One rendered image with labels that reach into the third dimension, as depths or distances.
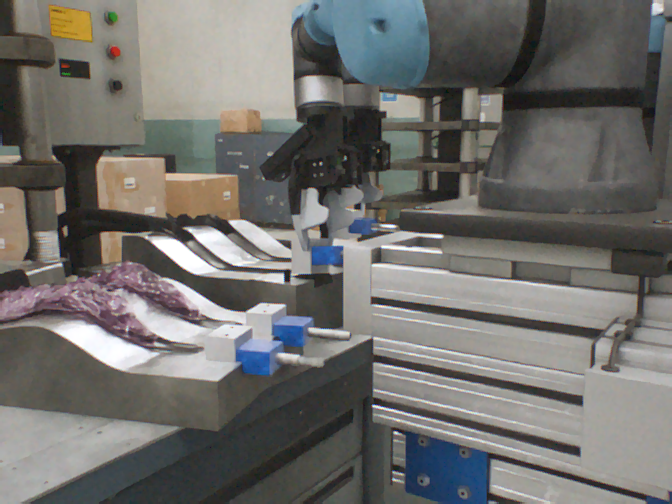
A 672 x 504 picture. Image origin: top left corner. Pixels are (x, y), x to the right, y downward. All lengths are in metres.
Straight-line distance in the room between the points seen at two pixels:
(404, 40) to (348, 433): 0.76
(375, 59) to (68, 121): 1.30
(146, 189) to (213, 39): 4.49
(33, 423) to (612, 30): 0.67
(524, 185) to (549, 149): 0.03
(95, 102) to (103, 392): 1.14
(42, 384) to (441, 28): 0.56
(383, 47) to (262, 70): 8.35
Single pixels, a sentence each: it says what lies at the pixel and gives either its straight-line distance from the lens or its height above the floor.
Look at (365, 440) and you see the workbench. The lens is 1.22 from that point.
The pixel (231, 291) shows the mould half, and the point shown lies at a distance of 1.08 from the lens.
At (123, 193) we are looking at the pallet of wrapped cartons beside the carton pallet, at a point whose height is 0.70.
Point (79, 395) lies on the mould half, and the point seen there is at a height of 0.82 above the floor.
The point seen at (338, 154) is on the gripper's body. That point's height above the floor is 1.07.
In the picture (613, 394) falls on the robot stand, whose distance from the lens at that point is 0.50.
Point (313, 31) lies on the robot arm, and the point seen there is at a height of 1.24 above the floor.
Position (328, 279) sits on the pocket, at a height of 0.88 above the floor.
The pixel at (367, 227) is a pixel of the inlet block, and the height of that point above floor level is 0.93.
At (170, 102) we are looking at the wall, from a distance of 9.80.
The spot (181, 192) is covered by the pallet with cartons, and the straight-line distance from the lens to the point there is 5.70.
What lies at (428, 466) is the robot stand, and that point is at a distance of 0.76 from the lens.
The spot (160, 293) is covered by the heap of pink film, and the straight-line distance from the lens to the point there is 0.94.
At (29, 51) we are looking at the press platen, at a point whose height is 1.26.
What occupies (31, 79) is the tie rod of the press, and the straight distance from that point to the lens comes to 1.60.
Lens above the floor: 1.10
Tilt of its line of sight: 10 degrees down
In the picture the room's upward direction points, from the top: straight up
